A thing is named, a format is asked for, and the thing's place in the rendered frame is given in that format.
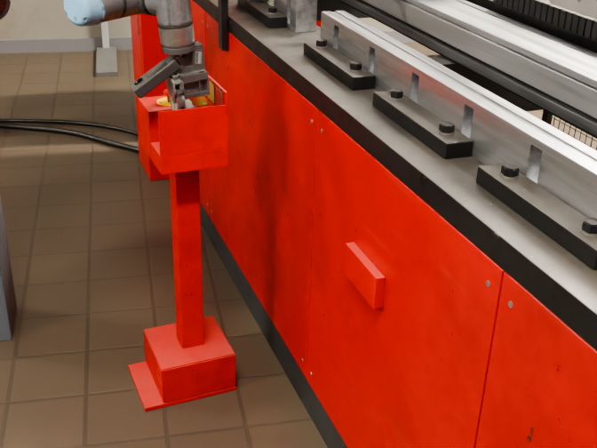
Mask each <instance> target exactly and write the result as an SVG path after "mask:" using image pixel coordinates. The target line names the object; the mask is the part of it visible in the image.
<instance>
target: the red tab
mask: <svg viewBox="0 0 597 448"><path fill-rule="evenodd" d="M344 273H345V274H346V276H347V277H348V278H349V280H350V281H351V282H352V283H353V284H354V286H355V287H356V288H357V290H358V291H359V292H360V293H361V295H362V296H363V297H364V298H365V299H366V300H367V301H368V302H369V304H370V305H371V306H372V308H373V309H378V308H383V300H384V290H385V281H386V278H385V277H384V275H383V274H382V273H381V272H380V271H379V270H378V269H377V267H376V266H375V265H374V264H373V263H372V262H371V261H370V260H369V258H368V257H367V256H366V255H365V254H364V253H363V252H362V250H361V249H360V248H359V247H358V246H357V245H356V244H355V243H354V242H352V243H347V244H346V249H345V264H344Z"/></svg>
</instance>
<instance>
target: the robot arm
mask: <svg viewBox="0 0 597 448"><path fill-rule="evenodd" d="M10 5H11V1H10V0H0V19H2V18H3V17H4V16H5V15H6V14H7V13H8V11H9V9H10ZM64 10H65V12H67V15H68V18H69V20H70V21H71V22H72V23H74V24H75V25H77V26H80V27H84V26H94V25H98V24H100V23H101V22H105V21H110V20H116V19H121V18H124V17H128V16H132V15H136V14H146V15H154V16H156V18H157V24H158V30H159V36H160V43H161V45H162V50H163V53H164V54H168V55H169V56H168V57H166V58H165V59H164V60H162V61H161V62H160V63H158V64H157V65H156V66H154V67H153V68H151V69H150V70H149V71H148V72H147V73H146V74H144V75H143V76H141V77H140V78H139V79H137V80H136V81H135V82H133V83H132V84H131V88H132V89H133V90H134V92H135V93H136V95H137V96H138V97H139V98H142V97H144V96H145V95H146V94H148V93H149V92H151V91H152V90H153V89H154V88H156V87H157V85H159V84H160V83H162V82H163V81H164V80H165V81H166V86H167V90H168V95H169V100H170V104H171V110H176V109H185V108H197V106H194V105H192V101H191V100H188V99H187V98H188V97H192V98H194V97H199V96H204V95H209V94H210V86H209V77H208V72H207V71H206V70H205V64H204V56H203V44H200V42H199V41H198V40H196V41H195V34H194V26H193V20H192V12H191V3H190V0H64ZM181 54H182V55H181ZM206 82H207V83H206ZM207 86H208V90H207Z"/></svg>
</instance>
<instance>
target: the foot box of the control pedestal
mask: <svg viewBox="0 0 597 448"><path fill-rule="evenodd" d="M203 337H204V344H203V345H199V346H194V347H191V348H182V347H181V345H180V343H179V340H178V338H177V326H176V323H175V324H167V325H163V326H158V327H154V328H149V329H145V331H144V343H145V356H146V362H141V363H136V364H129V365H128V369H129V371H130V374H131V377H132V380H133V382H134V385H135V387H136V389H137V391H138V394H139V398H140V401H141V402H142V405H143V407H144V410H145V412H148V411H152V410H155V409H159V408H164V407H167V406H171V405H175V404H181V403H185V402H189V401H193V400H196V399H200V398H204V397H208V396H215V395H218V394H222V393H226V392H229V391H234V390H236V386H235V352H234V350H233V349H232V348H231V346H230V344H229V343H228V341H227V339H226V337H225V335H224V334H223V332H222V331H221V330H220V328H219V325H218V324H217V322H216V320H215V319H214V317H213V316H207V317H204V318H203Z"/></svg>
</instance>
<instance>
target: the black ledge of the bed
mask: <svg viewBox="0 0 597 448"><path fill-rule="evenodd" d="M193 1H195V2H196V3H197V4H198V5H199V6H201V7H202V8H203V9H204V10H205V11H206V12H207V13H209V14H210V16H211V17H212V18H214V19H215V20H216V21H217V22H219V11H218V0H193ZM228 31H229V32H230V33H231V34H232V35H234V36H235V37H236V38H237V39H238V40H239V41H241V42H242V43H243V44H244V45H245V46H247V47H248V48H249V49H250V50H251V51H252V52H254V53H255V54H256V55H257V56H258V57H259V58H261V59H262V60H263V61H264V62H265V63H266V64H267V65H268V66H269V67H270V68H271V69H273V70H274V71H275V72H276V73H277V74H278V75H280V76H281V77H282V78H283V79H284V80H285V81H287V82H288V83H289V84H290V85H291V86H293V87H294V88H295V89H296V90H297V91H298V92H300V93H301V94H302V95H303V96H304V97H305V98H307V99H308V100H309V101H310V102H311V103H312V104H314V105H315V106H316V107H317V108H318V109H320V110H321V111H322V112H323V113H324V114H325V115H326V116H327V117H328V118H329V119H330V120H331V121H333V122H334V123H335V124H336V125H337V126H339V127H340V128H341V129H342V130H343V131H344V132H346V133H347V134H348V135H349V136H350V137H351V138H353V139H354V140H355V141H356V142H357V143H358V144H360V145H361V146H362V147H363V148H364V149H366V150H367V151H368V152H369V153H370V154H371V155H372V156H374V157H375V158H376V159H377V160H378V161H379V162H380V163H382V164H383V165H384V166H385V167H386V168H387V169H388V170H389V171H390V172H392V173H393V174H394V175H395V176H396V177H397V178H399V179H400V180H401V181H402V182H403V183H404V184H406V185H407V186H408V187H409V188H410V189H412V190H413V191H414V192H415V193H416V194H417V195H418V196H420V197H421V198H422V199H423V200H424V201H426V202H427V203H428V204H429V205H430V206H431V207H433V208H434V209H435V210H436V211H437V212H438V213H440V215H441V216H442V217H443V218H444V219H446V220H447V221H448V222H449V223H450V224H452V225H453V226H454V227H455V228H456V229H458V230H459V231H460V232H461V233H462V234H463V235H464V236H466V237H467V238H468V239H469V240H470V241H472V242H473V243H474V244H475V245H476V246H477V247H479V248H480V249H481V250H482V251H483V252H485V253H486V254H487V255H488V256H489V257H490V258H491V259H493V260H494V261H495V262H496V263H497V264H498V265H499V266H500V267H501V268H502V269H503V270H505V271H506V272H507V273H508V274H509V275H510V276H512V277H513V278H514V279H515V280H516V281H517V282H519V283H520V284H521V285H522V286H523V287H525V288H526V289H527V290H528V291H529V292H531V293H532V294H533V295H534V296H535V297H536V298H537V299H539V300H540V301H541V302H542V303H543V304H545V305H546V306H547V307H548V308H549V309H550V310H552V311H553V312H554V314H555V315H557V316H558V317H559V318H560V319H561V320H562V321H563V322H565V323H566V324H567V325H568V326H569V327H571V328H572V329H573V330H574V331H575V332H576V333H578V334H579V335H580V336H581V337H582V338H583V339H585V340H586V341H587V342H588V343H589V344H591V345H592V346H593V347H594V348H595V349H596V350H597V270H593V269H591V268H590V267H588V266H587V265H586V264H585V263H584V262H583V261H581V260H580V259H578V258H577V257H576V256H574V255H573V254H572V253H570V252H569V251H567V250H566V249H564V248H563V247H562V246H560V245H559V244H557V243H556V242H555V241H554V240H553V239H552V238H550V237H549V236H547V235H546V234H545V233H543V232H542V231H541V230H539V229H538V228H536V227H535V226H534V225H532V224H531V223H530V222H528V221H527V220H525V219H524V218H523V217H522V216H521V215H519V214H518V213H517V212H515V211H514V210H512V209H511V208H510V207H508V206H507V205H506V204H504V203H503V202H501V201H500V200H499V199H497V198H496V197H495V196H493V195H492V194H491V193H490V192H489V191H487V190H486V189H484V188H483V187H481V186H480V185H479V184H477V183H476V177H477V171H478V167H479V166H484V165H485V164H483V163H482V162H480V161H479V160H477V159H476V158H474V157H473V156H466V157H459V158H451V159H444V158H442V157H441V156H439V155H438V154H437V153H435V152H434V151H433V150H432V149H430V148H429V147H428V146H427V145H425V144H424V143H423V142H421V141H420V140H418V139H417V138H416V137H414V136H413V135H412V134H410V133H409V132H407V131H406V130H405V129H403V128H402V127H401V126H400V125H398V124H397V123H396V122H394V121H393V120H392V119H390V118H389V117H388V116H386V115H385V114H383V113H382V112H381V111H379V110H378V109H377V108H375V107H374V106H373V105H372V104H373V93H374V92H379V90H377V89H376V88H374V89H366V90H356V91H352V90H351V89H350V88H348V87H347V86H346V85H344V84H343V83H341V82H340V81H339V80H338V79H337V78H336V77H334V76H333V75H331V74H330V73H329V72H327V71H326V70H325V69H323V68H321V67H320V66H319V65H317V64H316V63H315V62H313V61H312V60H310V59H309V58H308V57H307V56H306V55H305V54H304V43H307V42H316V40H317V39H321V28H320V27H318V26H317V25H316V31H313V32H298V33H296V32H294V31H293V30H291V29H290V28H288V27H287V28H268V27H267V26H265V25H264V24H263V23H261V22H260V21H259V20H257V19H256V18H254V17H253V16H252V15H250V14H249V13H248V12H246V11H245V10H244V9H243V8H241V7H240V6H239V5H238V0H228Z"/></svg>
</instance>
